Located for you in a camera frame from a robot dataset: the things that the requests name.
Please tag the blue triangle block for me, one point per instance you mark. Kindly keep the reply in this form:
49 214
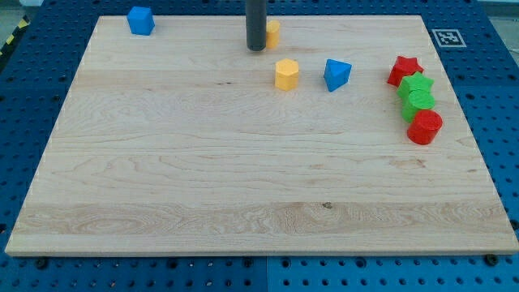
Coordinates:
336 74

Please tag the yellow hexagon block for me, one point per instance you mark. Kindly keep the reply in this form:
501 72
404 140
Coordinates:
286 74

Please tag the light wooden board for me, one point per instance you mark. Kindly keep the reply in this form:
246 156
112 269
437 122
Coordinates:
179 144

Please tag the yellow cylinder block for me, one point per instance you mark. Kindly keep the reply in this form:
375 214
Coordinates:
273 29

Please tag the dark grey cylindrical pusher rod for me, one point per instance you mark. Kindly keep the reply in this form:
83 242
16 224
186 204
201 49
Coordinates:
256 15

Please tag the green cylinder block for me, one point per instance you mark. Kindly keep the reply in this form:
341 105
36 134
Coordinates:
415 101

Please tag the red star block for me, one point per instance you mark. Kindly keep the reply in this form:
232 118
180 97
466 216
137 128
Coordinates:
402 67

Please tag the red cylinder block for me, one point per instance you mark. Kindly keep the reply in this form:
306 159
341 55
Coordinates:
425 126

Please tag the green star block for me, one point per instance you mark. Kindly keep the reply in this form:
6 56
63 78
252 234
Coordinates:
414 82

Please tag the blue cube block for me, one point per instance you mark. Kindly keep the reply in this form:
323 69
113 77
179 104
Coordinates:
140 20

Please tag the white fiducial marker tag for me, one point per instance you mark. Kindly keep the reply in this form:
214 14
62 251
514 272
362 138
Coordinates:
448 38

